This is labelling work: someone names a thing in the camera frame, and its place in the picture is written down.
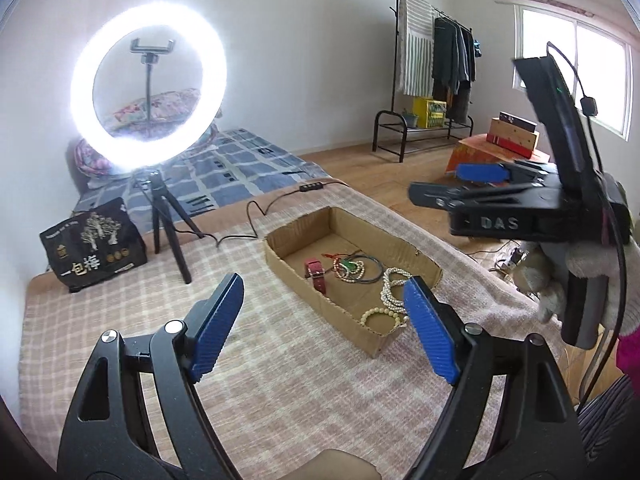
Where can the orange printed box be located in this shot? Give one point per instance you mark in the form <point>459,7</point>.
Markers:
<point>475,152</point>

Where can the striped towel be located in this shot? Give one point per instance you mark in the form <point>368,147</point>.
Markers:
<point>417,45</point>

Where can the red wrist watch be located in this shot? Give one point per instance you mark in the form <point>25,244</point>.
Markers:
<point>316,275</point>

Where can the small blue cloth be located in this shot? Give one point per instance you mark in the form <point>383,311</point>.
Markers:
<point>477,49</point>

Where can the small green pot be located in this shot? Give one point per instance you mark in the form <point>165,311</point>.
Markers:
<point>411,119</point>

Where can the yellow crate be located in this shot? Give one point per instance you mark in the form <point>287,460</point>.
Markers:
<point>430,112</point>

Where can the cardboard box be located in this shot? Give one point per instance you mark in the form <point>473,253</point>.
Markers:
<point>295,270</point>

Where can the window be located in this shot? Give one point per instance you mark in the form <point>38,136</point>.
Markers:
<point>550,50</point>

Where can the wooden red box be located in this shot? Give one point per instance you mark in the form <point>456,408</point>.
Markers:
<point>510,135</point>

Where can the power strip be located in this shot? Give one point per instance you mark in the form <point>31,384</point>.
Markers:
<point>515,259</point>

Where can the dark hanging clothes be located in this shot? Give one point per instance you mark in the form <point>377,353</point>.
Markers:
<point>452,65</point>

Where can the beige plaid blanket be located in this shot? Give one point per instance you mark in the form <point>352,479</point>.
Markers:
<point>280,385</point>

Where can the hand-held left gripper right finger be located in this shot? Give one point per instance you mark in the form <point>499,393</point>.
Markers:
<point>430,330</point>

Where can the folded floral quilts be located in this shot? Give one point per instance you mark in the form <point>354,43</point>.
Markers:
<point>160,107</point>

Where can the blue checked bed sheet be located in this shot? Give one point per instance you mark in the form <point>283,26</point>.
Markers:
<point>250,160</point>

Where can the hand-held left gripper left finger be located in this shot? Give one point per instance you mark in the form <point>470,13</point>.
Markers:
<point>217,325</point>

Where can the dark thin bangle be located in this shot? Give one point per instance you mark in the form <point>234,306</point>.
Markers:
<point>379,267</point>

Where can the black tripod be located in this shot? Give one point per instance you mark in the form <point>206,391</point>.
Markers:
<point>160,210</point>

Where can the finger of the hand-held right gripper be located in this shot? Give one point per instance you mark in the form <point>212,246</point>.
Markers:
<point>482,172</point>
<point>430,195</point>

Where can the black printed bag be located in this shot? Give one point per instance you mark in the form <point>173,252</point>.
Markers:
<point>95,250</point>

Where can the dark striped cloth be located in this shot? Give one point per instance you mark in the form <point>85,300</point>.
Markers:
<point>610,435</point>

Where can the black clothes rack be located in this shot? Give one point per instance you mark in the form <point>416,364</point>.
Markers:
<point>397,35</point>

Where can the black phone holder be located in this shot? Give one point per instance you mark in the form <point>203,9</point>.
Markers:
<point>150,47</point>

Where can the person's right hand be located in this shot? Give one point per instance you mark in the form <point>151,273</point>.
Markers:
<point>622,290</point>

